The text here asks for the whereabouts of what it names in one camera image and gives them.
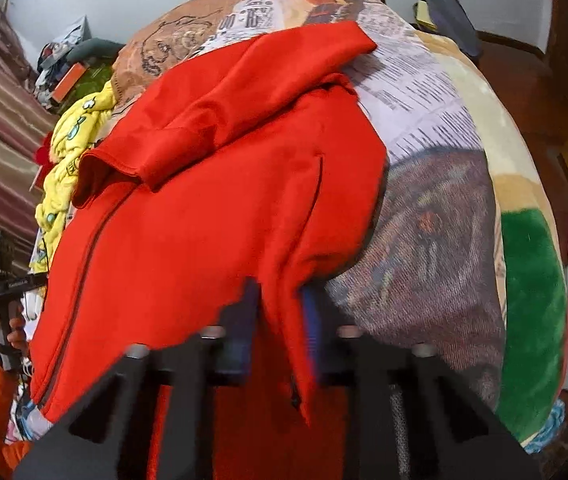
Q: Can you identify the printed newspaper pattern blanket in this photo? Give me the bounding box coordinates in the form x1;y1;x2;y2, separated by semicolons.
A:
94;0;568;444

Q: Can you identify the orange box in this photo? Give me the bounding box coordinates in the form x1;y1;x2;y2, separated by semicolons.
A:
51;63;86;104

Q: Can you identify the person's left hand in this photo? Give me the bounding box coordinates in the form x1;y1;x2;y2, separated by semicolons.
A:
6;301;29;356

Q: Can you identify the yellow cartoon blanket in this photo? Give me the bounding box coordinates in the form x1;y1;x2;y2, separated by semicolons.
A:
30;81;117;273

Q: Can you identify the red jacket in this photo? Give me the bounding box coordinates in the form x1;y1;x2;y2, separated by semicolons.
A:
30;22;387;479

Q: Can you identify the red plush toy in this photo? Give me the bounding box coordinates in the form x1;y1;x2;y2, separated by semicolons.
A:
34;131;55;186

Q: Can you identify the grey neck pillow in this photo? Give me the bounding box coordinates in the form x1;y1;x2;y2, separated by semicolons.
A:
66;38;124;64

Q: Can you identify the pile of clothes on table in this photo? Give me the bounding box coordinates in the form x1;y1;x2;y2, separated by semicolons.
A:
32;15;91;110

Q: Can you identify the dark blue clothing on chair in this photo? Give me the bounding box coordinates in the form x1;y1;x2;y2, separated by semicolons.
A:
421;0;483;64

